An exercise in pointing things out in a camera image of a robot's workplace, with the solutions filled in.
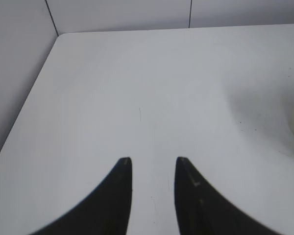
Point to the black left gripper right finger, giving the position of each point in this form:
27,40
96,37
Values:
202,210

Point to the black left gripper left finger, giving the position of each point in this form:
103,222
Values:
105,211

